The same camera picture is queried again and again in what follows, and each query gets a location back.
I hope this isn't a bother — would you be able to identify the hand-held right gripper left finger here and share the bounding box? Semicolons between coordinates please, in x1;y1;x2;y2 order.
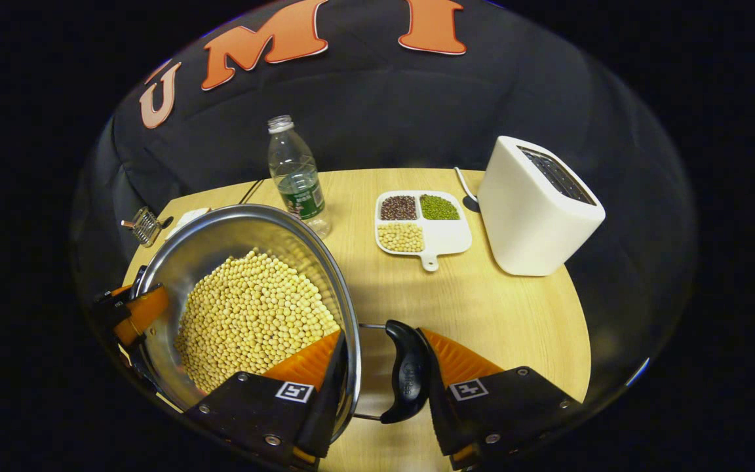
184;329;352;470

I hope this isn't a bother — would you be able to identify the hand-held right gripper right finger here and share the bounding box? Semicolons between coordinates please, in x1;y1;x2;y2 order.
417;326;581;470

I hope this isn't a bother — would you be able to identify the steel pot with black handle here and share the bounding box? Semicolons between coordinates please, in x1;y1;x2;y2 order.
130;203;431;427

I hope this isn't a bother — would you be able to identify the white plate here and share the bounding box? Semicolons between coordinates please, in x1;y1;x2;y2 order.
166;208;211;240

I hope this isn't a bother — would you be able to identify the pile of yellow soybeans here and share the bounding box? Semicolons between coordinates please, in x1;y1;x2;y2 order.
174;248;341;395

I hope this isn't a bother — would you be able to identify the white divided bean tray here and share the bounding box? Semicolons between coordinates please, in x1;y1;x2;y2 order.
375;190;473;273

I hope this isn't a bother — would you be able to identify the small heap of soybeans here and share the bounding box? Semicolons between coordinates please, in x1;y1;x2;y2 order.
377;223;425;254

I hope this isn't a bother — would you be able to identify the clear plastic water bottle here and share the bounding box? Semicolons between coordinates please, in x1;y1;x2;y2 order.
267;115;334;240

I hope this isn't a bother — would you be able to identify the pile of green mung beans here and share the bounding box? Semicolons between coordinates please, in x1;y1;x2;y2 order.
419;194;461;222

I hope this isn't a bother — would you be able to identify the pile of dark red beans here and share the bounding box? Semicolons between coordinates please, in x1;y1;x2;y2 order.
381;195;418;222

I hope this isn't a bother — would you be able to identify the white toaster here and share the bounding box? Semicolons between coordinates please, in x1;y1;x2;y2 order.
477;136;606;277

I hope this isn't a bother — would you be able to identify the black power cable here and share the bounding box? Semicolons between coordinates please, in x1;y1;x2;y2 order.
239;178;265;206

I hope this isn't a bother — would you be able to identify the white power cable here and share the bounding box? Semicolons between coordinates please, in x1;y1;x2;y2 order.
454;167;482;214

